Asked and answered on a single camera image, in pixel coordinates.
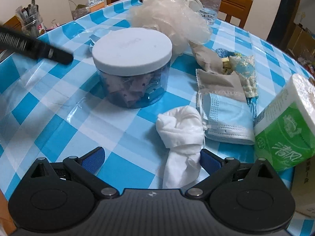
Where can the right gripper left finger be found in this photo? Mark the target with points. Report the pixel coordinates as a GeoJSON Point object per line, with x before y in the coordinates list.
{"type": "Point", "coordinates": [83, 170]}

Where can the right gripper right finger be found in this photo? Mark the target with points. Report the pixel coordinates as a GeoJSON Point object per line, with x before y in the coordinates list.
{"type": "Point", "coordinates": [219, 170]}

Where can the blue surgical mask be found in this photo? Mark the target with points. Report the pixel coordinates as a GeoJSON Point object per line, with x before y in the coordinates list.
{"type": "Point", "coordinates": [225, 119]}

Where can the white cloth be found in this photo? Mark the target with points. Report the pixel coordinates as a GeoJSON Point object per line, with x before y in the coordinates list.
{"type": "Point", "coordinates": [181, 130]}

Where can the blue brocade tassel sachet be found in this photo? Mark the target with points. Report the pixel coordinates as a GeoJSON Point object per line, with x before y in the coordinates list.
{"type": "Point", "coordinates": [244, 67]}

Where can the grey burlap sachet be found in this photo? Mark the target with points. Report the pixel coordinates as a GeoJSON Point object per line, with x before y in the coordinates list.
{"type": "Point", "coordinates": [220, 84]}
{"type": "Point", "coordinates": [206, 58]}

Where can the glass jar with pens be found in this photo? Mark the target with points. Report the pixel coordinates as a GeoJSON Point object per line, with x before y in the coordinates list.
{"type": "Point", "coordinates": [31, 20]}

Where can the blue checkered tablecloth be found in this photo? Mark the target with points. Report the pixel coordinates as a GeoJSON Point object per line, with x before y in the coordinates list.
{"type": "Point", "coordinates": [51, 111]}

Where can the green toilet paper roll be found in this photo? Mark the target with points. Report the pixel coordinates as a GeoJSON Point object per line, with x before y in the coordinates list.
{"type": "Point", "coordinates": [284, 130]}

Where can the cardboard box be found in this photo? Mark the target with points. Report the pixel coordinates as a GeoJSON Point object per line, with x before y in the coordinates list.
{"type": "Point", "coordinates": [303, 187]}

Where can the cream mesh bath pouf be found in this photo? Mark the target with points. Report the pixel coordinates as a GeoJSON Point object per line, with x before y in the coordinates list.
{"type": "Point", "coordinates": [180, 20]}

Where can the left wooden chair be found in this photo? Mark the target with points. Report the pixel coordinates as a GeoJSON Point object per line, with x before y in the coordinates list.
{"type": "Point", "coordinates": [236, 8]}

